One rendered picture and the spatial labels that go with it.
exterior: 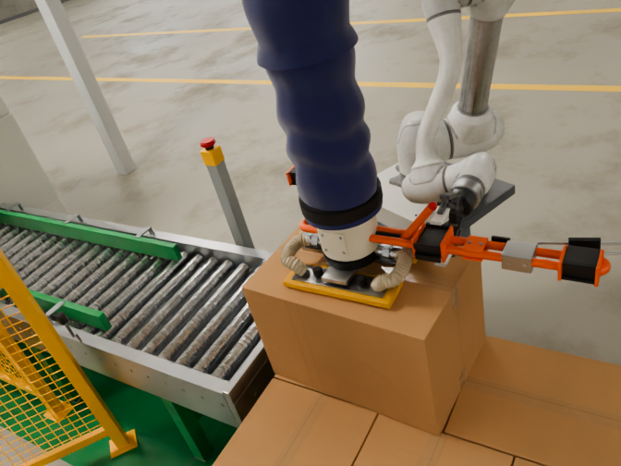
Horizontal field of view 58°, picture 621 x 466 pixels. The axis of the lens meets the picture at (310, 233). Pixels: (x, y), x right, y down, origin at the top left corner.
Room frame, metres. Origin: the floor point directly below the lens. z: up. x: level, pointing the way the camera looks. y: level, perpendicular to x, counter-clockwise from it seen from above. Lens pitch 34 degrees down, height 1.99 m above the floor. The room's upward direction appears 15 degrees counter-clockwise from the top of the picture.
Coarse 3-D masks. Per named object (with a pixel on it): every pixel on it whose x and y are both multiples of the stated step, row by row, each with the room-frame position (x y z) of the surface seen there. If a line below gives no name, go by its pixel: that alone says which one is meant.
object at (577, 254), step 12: (564, 252) 0.94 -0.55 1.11; (576, 252) 0.93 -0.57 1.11; (588, 252) 0.92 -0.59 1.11; (600, 252) 0.91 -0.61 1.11; (564, 264) 0.91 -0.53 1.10; (576, 264) 0.90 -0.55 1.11; (588, 264) 0.89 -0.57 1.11; (600, 264) 0.88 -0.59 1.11; (564, 276) 0.91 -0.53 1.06; (576, 276) 0.90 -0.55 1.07; (588, 276) 0.88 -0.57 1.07; (600, 276) 0.89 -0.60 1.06
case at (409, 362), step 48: (288, 240) 1.52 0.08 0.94; (288, 288) 1.28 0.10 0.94; (432, 288) 1.12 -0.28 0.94; (480, 288) 1.23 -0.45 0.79; (288, 336) 1.26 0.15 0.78; (336, 336) 1.13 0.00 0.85; (384, 336) 1.02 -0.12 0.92; (432, 336) 0.98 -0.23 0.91; (480, 336) 1.21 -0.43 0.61; (336, 384) 1.16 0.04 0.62; (384, 384) 1.04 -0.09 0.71; (432, 384) 0.95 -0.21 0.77; (432, 432) 0.96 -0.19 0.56
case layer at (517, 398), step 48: (288, 384) 1.28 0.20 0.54; (480, 384) 1.08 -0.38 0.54; (528, 384) 1.04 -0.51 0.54; (576, 384) 1.00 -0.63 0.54; (240, 432) 1.14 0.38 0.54; (288, 432) 1.10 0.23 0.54; (336, 432) 1.05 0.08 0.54; (384, 432) 1.01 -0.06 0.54; (480, 432) 0.93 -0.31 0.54; (528, 432) 0.89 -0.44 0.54; (576, 432) 0.85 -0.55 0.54
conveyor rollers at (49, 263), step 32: (0, 224) 3.06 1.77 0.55; (32, 256) 2.59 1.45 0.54; (64, 256) 2.52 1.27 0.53; (96, 256) 2.46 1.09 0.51; (128, 256) 2.32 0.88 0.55; (32, 288) 2.28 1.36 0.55; (64, 288) 2.20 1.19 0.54; (96, 288) 2.13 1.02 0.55; (128, 288) 2.06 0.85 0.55; (192, 288) 1.96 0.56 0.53; (224, 288) 1.88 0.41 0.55; (160, 320) 1.80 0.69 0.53; (192, 320) 1.73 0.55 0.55; (224, 320) 1.70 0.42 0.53; (192, 352) 1.56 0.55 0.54
